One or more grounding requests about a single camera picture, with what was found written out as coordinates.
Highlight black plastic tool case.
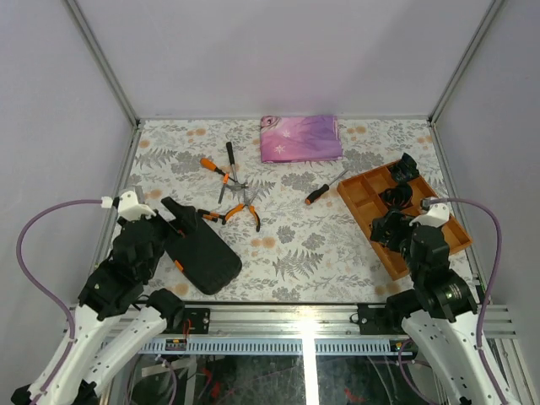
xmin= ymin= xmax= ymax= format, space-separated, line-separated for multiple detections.
xmin=165 ymin=214 xmax=242 ymax=295

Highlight large black orange screwdriver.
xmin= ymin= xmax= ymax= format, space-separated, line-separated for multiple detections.
xmin=305 ymin=170 xmax=348 ymax=205

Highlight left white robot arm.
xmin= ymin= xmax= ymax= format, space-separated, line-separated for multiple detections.
xmin=11 ymin=190 xmax=185 ymax=404

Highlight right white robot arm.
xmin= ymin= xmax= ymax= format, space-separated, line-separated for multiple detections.
xmin=370 ymin=199 xmax=519 ymax=404

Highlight small precision screwdriver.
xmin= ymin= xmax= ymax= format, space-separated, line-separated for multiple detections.
xmin=197 ymin=208 xmax=226 ymax=224

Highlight black tape roll middle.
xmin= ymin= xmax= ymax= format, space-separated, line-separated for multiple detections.
xmin=379 ymin=183 xmax=413 ymax=211

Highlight black tape roll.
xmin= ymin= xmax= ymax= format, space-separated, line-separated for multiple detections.
xmin=379 ymin=183 xmax=413 ymax=211
xmin=388 ymin=153 xmax=419 ymax=184

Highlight wooden compartment tray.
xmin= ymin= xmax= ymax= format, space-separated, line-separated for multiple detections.
xmin=337 ymin=159 xmax=474 ymax=282

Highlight black tape roll far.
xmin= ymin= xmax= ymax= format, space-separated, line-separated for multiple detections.
xmin=388 ymin=153 xmax=419 ymax=184

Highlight folded purple cloth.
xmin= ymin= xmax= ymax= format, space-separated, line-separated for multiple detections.
xmin=260 ymin=115 xmax=343 ymax=163

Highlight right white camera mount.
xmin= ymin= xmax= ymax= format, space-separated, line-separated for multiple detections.
xmin=409 ymin=197 xmax=451 ymax=229

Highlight small black handled hammer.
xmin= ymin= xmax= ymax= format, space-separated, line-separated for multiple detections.
xmin=225 ymin=142 xmax=247 ymax=189

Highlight orange handled long-nose pliers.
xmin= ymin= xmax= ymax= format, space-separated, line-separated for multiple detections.
xmin=222 ymin=192 xmax=262 ymax=232

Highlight aluminium front rail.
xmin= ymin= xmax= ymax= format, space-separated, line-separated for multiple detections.
xmin=67 ymin=301 xmax=518 ymax=355

